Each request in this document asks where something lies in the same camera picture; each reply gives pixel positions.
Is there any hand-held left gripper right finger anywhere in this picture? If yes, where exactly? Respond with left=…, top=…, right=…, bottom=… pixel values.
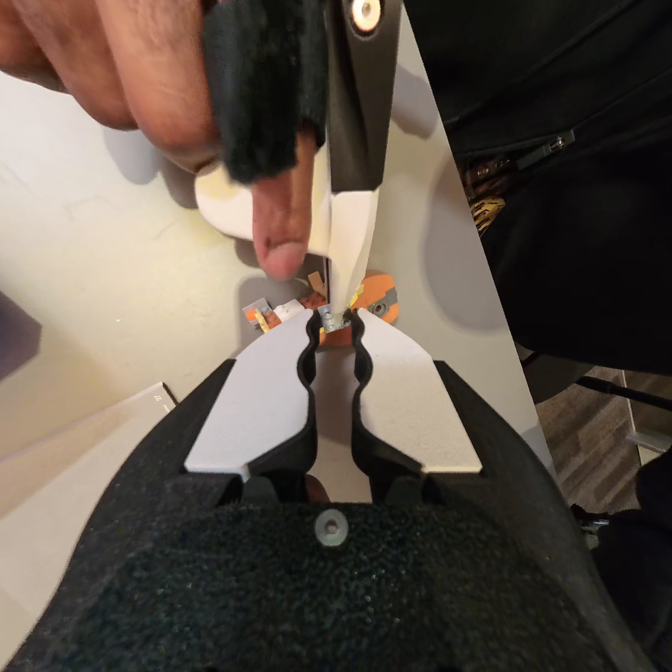
left=351, top=308, right=484, bottom=477

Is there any grey desk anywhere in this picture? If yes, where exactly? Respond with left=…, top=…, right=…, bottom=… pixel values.
left=0, top=10, right=557, bottom=657

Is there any orange brick ship model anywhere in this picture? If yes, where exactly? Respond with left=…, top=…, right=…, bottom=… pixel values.
left=243, top=269, right=400, bottom=350

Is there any person's right hand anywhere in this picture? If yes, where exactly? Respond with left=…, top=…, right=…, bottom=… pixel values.
left=0, top=0, right=323, bottom=281

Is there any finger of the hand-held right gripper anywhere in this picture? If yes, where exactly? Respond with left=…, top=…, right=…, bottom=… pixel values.
left=325, top=188, right=381, bottom=322

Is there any person's black jacket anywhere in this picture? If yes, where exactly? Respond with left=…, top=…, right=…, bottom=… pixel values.
left=404, top=0, right=672, bottom=379

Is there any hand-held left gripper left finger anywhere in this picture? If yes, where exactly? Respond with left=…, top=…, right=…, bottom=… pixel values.
left=184, top=309, right=323, bottom=483

